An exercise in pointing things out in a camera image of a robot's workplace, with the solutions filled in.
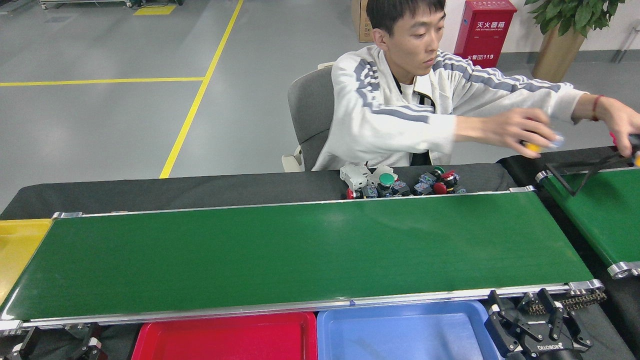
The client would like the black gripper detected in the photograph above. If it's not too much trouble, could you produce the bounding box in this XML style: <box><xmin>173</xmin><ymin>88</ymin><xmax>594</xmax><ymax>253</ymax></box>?
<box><xmin>483</xmin><ymin>287</ymin><xmax>594</xmax><ymax>360</ymax></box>

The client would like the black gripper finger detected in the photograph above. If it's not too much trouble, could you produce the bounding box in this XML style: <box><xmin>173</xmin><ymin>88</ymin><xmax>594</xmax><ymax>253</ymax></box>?
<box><xmin>67</xmin><ymin>324</ymin><xmax>109</xmax><ymax>360</ymax></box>
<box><xmin>4</xmin><ymin>327</ymin><xmax>45</xmax><ymax>360</ymax></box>

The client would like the yellow plastic tray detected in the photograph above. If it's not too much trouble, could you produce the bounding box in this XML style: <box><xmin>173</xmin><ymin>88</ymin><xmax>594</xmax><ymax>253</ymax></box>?
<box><xmin>0</xmin><ymin>218</ymin><xmax>54</xmax><ymax>306</ymax></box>

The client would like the short green conveyor belt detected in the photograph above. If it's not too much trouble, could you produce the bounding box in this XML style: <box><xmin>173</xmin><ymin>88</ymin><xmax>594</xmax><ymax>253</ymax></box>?
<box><xmin>535</xmin><ymin>167</ymin><xmax>640</xmax><ymax>280</ymax></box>

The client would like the blue plastic tray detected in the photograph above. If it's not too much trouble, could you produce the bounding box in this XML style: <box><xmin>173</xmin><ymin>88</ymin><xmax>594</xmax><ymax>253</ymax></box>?
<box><xmin>316</xmin><ymin>300</ymin><xmax>503</xmax><ymax>360</ymax></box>

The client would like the red plastic tray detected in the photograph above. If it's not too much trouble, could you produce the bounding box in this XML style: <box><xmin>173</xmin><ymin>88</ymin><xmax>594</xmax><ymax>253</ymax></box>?
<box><xmin>131</xmin><ymin>311</ymin><xmax>319</xmax><ymax>360</ymax></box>

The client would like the long green conveyor belt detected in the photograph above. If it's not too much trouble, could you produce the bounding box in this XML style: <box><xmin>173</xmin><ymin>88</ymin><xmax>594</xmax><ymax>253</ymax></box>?
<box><xmin>0</xmin><ymin>186</ymin><xmax>606</xmax><ymax>335</ymax></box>

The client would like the person's right hand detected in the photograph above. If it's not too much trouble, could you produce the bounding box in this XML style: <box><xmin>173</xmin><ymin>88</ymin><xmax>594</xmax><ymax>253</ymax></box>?
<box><xmin>492</xmin><ymin>107</ymin><xmax>558</xmax><ymax>159</ymax></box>

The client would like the person's left hand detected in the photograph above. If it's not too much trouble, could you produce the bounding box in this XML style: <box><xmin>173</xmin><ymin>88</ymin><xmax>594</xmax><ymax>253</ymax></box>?
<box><xmin>597</xmin><ymin>99</ymin><xmax>640</xmax><ymax>157</ymax></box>

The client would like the small black table cloth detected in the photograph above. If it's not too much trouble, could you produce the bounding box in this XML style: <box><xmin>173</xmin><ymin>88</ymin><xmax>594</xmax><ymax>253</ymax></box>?
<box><xmin>497</xmin><ymin>146</ymin><xmax>640</xmax><ymax>351</ymax></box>

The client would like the large black table cloth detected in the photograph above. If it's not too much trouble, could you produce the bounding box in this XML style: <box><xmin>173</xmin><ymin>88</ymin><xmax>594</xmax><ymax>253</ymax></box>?
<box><xmin>0</xmin><ymin>162</ymin><xmax>638</xmax><ymax>360</ymax></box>

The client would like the person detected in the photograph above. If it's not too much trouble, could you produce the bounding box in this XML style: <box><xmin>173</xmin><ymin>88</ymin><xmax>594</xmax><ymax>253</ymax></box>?
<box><xmin>312</xmin><ymin>0</ymin><xmax>640</xmax><ymax>172</ymax></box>

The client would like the potted plant in brass pot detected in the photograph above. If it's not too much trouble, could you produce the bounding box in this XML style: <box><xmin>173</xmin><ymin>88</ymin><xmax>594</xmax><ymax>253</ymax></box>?
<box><xmin>524</xmin><ymin>0</ymin><xmax>627</xmax><ymax>84</ymax></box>

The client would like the red fire extinguisher box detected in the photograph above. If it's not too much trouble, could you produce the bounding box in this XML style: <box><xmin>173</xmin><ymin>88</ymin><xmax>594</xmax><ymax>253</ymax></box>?
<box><xmin>453</xmin><ymin>0</ymin><xmax>518</xmax><ymax>69</ymax></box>

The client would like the grey metal stand leg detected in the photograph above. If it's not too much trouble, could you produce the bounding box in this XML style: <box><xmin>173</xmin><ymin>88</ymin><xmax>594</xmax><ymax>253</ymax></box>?
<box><xmin>614</xmin><ymin>20</ymin><xmax>640</xmax><ymax>64</ymax></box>

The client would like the grey office chair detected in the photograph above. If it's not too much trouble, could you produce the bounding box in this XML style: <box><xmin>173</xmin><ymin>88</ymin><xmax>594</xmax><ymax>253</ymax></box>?
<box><xmin>281</xmin><ymin>62</ymin><xmax>336</xmax><ymax>173</ymax></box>

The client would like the brown cardboard box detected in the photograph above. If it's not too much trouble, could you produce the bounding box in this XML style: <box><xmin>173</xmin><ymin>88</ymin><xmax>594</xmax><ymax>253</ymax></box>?
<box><xmin>351</xmin><ymin>0</ymin><xmax>373</xmax><ymax>43</ymax></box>

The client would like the black conveyor drive chain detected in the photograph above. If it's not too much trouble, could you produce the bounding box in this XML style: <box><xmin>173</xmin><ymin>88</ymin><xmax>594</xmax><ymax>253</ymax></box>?
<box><xmin>530</xmin><ymin>291</ymin><xmax>608</xmax><ymax>315</ymax></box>

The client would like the black guide bracket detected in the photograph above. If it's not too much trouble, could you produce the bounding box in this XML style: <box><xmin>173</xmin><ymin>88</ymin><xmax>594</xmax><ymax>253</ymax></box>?
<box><xmin>545</xmin><ymin>150</ymin><xmax>632</xmax><ymax>197</ymax></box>

